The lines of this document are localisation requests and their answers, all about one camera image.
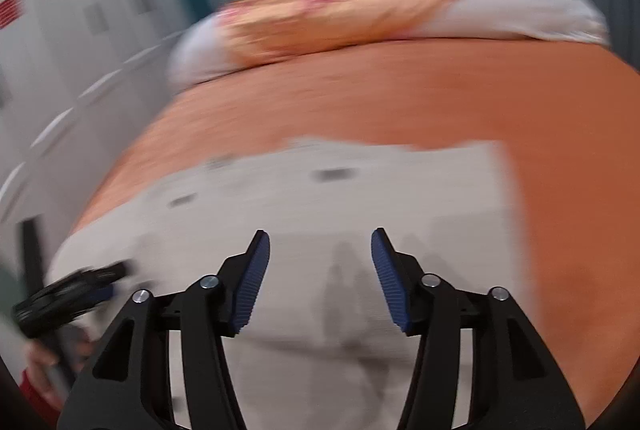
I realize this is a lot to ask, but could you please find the cream knitted sweater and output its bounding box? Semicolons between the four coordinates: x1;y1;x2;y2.
48;138;534;429

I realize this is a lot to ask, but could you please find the orange floral satin pillowcase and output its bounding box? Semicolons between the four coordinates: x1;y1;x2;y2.
217;0;455;68

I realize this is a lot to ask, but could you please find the person's left hand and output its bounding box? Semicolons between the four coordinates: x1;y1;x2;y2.
24;332;94;410

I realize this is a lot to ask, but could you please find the white long pillow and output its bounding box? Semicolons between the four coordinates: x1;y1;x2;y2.
167;0;610;93

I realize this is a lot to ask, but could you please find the orange velvet bedspread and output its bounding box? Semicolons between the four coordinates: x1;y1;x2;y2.
79;40;639;420

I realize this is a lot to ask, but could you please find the white panelled wardrobe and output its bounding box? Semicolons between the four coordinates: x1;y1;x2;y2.
0;0;194;231

